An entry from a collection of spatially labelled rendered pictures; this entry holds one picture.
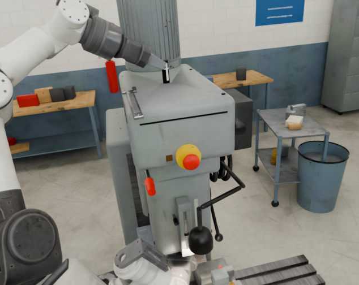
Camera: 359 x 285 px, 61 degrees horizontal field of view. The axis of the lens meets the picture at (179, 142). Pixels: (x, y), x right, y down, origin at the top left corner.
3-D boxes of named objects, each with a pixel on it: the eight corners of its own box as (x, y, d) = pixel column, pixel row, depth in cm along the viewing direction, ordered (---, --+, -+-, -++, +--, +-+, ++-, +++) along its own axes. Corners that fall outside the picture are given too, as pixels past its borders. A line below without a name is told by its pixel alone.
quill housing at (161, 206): (215, 247, 107) (212, 168, 93) (156, 260, 103) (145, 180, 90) (200, 214, 124) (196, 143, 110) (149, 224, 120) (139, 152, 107)
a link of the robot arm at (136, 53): (127, 69, 89) (87, 54, 82) (139, 38, 87) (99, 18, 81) (142, 77, 78) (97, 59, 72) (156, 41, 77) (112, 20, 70)
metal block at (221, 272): (229, 286, 127) (229, 276, 124) (216, 290, 126) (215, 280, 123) (224, 276, 131) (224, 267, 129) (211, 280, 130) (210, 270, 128)
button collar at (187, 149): (201, 167, 74) (200, 145, 72) (178, 171, 73) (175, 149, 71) (199, 163, 76) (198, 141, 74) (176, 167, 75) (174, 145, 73)
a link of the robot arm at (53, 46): (90, 20, 72) (50, 52, 65) (78, 37, 79) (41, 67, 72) (69, -3, 70) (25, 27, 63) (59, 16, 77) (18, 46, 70)
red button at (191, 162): (201, 170, 71) (200, 155, 69) (184, 173, 70) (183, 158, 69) (197, 163, 74) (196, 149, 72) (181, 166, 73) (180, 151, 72)
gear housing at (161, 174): (222, 172, 90) (222, 142, 86) (140, 188, 86) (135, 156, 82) (193, 130, 120) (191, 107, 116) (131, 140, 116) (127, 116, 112)
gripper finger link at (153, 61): (161, 71, 84) (142, 63, 81) (166, 60, 83) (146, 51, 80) (164, 72, 83) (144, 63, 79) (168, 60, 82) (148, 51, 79)
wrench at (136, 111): (148, 118, 62) (148, 114, 62) (129, 121, 61) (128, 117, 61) (135, 89, 84) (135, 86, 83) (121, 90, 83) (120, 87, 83)
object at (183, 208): (194, 254, 101) (191, 202, 92) (182, 257, 100) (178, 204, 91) (191, 246, 104) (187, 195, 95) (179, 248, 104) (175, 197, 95)
